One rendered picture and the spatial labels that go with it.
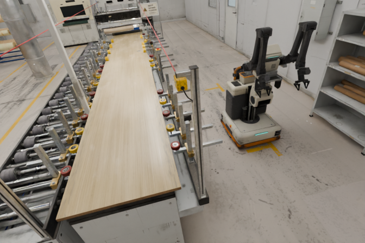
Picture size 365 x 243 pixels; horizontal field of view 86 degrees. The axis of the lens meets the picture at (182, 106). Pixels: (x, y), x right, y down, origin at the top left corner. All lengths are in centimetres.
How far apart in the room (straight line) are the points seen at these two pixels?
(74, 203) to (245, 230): 152
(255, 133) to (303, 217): 101
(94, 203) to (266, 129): 217
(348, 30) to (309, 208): 222
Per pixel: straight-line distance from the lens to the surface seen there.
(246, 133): 273
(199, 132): 115
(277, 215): 242
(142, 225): 173
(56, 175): 193
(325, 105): 388
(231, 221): 231
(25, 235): 190
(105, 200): 150
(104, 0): 629
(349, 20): 337
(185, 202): 168
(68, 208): 159
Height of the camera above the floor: 205
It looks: 33 degrees down
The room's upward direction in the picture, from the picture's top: 7 degrees counter-clockwise
